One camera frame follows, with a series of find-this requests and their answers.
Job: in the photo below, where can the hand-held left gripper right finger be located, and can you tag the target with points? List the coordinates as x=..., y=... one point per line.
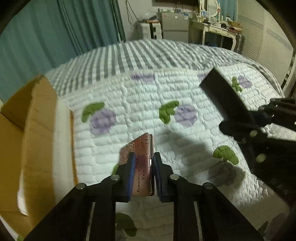
x=158, y=171

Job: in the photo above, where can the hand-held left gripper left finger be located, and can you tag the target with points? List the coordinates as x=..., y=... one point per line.
x=133, y=171

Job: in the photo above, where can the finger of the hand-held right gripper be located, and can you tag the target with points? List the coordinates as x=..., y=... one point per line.
x=224, y=102
x=277, y=109

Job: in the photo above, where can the pink glitter case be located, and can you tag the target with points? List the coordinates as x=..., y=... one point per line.
x=142, y=162

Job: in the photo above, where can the cardboard box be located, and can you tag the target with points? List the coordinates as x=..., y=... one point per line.
x=39, y=139

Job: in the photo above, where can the dark suitcase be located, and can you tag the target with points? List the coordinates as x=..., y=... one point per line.
x=239, y=44

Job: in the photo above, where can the white dressing table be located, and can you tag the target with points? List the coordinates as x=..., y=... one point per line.
x=215, y=29

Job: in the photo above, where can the white louvred wardrobe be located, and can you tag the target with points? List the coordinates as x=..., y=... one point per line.
x=266, y=34

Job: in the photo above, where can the silver refrigerator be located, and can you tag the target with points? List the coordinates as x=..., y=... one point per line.
x=173, y=25

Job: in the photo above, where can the narrow green curtain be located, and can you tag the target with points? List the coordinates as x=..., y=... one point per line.
x=229, y=7

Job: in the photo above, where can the white oval vanity mirror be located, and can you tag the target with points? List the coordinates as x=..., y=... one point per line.
x=211, y=7

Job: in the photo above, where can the grey checked bedspread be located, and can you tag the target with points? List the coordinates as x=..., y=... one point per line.
x=138, y=53

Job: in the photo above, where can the white suitcase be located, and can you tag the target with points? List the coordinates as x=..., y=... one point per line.
x=148, y=30

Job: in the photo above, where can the wide green curtain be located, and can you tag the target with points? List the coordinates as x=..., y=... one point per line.
x=57, y=30

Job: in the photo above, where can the black wall television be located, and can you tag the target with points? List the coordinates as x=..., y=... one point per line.
x=175, y=2

